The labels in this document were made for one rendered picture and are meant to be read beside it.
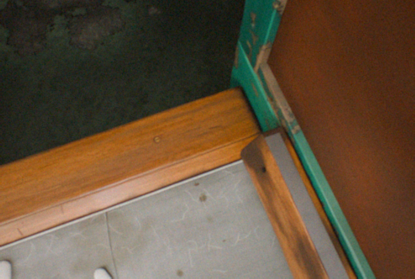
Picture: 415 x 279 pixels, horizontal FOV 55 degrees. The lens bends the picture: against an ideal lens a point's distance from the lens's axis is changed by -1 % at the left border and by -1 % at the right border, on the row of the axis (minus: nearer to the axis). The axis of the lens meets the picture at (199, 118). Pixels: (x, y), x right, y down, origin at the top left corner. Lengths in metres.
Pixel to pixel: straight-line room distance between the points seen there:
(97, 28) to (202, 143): 1.15
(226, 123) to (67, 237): 0.30
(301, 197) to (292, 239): 0.06
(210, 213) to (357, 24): 0.38
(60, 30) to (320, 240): 1.43
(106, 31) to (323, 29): 1.35
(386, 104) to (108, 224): 0.44
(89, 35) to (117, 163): 1.12
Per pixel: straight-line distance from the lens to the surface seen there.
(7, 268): 0.67
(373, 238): 0.50
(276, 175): 0.55
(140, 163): 0.64
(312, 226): 0.54
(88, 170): 0.65
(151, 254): 0.64
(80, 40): 1.70
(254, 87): 0.63
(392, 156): 0.40
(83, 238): 0.66
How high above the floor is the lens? 1.37
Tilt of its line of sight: 67 degrees down
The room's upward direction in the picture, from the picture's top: 2 degrees clockwise
